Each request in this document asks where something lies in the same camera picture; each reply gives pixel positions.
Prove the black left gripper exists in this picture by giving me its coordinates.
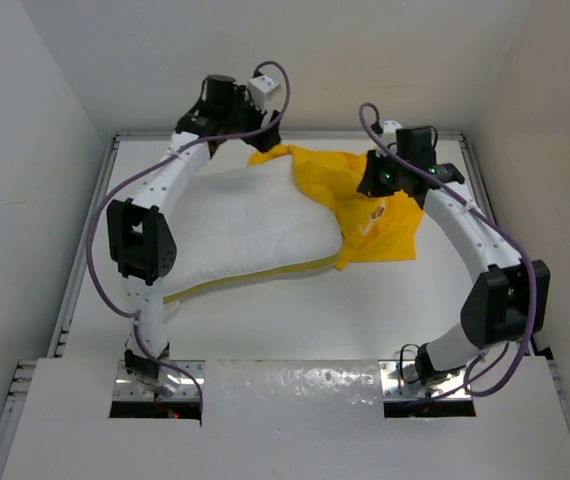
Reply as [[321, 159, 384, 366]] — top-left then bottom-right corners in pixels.
[[222, 87, 280, 153]]

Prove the yellow pillowcase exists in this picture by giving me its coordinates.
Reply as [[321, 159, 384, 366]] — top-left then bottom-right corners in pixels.
[[247, 145, 423, 270]]

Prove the white pillow yellow border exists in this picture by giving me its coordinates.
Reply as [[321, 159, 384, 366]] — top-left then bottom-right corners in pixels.
[[163, 155, 343, 321]]

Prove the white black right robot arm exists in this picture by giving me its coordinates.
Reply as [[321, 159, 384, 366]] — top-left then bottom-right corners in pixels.
[[357, 122, 551, 386]]

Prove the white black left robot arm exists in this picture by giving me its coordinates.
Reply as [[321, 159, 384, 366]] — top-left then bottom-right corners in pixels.
[[106, 72, 280, 380]]

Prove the white front cover board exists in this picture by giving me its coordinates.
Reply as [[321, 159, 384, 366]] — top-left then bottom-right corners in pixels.
[[3, 358, 570, 479]]

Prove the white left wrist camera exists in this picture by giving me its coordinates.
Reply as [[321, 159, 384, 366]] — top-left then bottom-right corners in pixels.
[[246, 74, 281, 111]]

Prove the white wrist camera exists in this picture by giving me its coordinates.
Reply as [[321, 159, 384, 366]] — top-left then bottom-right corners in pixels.
[[246, 74, 281, 111], [371, 120, 403, 149]]

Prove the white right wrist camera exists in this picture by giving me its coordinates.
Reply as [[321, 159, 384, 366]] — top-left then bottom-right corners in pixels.
[[371, 120, 403, 149]]

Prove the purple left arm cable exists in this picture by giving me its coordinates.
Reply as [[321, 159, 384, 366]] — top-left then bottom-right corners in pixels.
[[87, 60, 294, 416]]

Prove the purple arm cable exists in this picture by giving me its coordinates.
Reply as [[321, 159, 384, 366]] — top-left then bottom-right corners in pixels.
[[358, 102, 539, 399], [87, 60, 294, 416]]

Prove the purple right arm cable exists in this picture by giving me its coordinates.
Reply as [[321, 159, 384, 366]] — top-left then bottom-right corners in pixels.
[[358, 102, 539, 399]]

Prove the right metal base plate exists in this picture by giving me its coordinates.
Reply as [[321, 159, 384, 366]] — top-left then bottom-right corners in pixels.
[[377, 358, 476, 401]]

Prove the metal base plate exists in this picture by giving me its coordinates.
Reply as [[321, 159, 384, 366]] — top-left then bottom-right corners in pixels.
[[377, 358, 476, 401], [112, 361, 205, 403]]

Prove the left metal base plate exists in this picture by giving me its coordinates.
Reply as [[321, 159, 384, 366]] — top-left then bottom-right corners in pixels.
[[112, 361, 205, 403]]

